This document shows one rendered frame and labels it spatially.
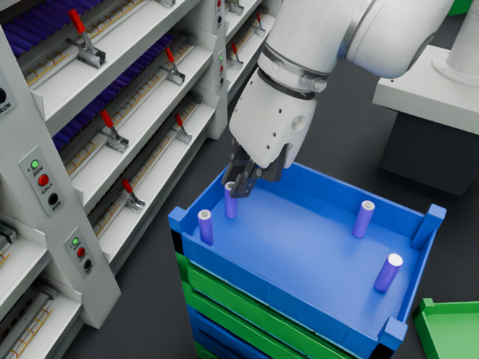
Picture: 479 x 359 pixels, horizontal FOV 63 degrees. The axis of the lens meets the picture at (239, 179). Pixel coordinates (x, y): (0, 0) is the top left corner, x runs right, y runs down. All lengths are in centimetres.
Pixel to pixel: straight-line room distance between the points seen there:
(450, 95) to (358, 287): 65
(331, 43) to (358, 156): 93
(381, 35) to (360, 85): 127
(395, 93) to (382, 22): 64
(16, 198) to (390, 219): 54
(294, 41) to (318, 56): 3
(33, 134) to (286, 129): 36
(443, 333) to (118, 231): 77
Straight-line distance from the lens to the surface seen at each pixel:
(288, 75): 44
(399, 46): 42
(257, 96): 49
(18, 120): 61
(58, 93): 68
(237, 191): 54
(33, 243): 74
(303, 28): 43
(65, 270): 79
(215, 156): 128
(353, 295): 54
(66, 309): 88
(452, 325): 106
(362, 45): 43
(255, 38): 165
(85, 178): 80
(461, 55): 117
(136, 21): 86
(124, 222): 96
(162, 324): 96
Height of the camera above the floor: 87
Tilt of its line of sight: 46 degrees down
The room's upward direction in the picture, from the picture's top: straight up
